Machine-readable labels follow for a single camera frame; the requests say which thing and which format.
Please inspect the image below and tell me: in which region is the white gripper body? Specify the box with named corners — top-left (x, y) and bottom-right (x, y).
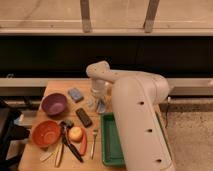
top-left (91, 79), bottom-right (106, 103)

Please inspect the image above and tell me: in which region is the red bowl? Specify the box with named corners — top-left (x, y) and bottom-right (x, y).
top-left (32, 120), bottom-right (61, 148)

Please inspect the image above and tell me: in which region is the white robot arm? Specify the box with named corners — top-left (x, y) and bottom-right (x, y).
top-left (86, 61), bottom-right (175, 171)

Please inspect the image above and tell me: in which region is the purple bowl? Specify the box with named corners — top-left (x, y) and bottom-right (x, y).
top-left (41, 93), bottom-right (67, 116)

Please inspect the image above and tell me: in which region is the blue sponge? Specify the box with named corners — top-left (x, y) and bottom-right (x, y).
top-left (68, 88), bottom-right (84, 103)

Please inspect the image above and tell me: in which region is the black remote bar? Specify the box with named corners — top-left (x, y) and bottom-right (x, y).
top-left (76, 108), bottom-right (92, 127)

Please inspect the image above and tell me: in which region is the silver fork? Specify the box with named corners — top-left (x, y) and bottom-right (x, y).
top-left (90, 129), bottom-right (99, 159)

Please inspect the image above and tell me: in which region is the yellow red apple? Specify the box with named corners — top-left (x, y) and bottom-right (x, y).
top-left (68, 126), bottom-right (83, 142)

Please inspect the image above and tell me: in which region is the orange carrot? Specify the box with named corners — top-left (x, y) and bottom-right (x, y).
top-left (79, 130), bottom-right (87, 156)

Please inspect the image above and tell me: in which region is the green plastic tray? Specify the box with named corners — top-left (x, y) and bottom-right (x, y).
top-left (101, 113), bottom-right (175, 171)

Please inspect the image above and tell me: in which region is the white plastic spoon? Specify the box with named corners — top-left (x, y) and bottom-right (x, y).
top-left (39, 149), bottom-right (56, 162)

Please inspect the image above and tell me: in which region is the black chair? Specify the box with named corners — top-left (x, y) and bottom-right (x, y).
top-left (0, 98), bottom-right (30, 171)

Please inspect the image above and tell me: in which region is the cream handled knife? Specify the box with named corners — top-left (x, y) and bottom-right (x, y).
top-left (54, 142), bottom-right (63, 168)

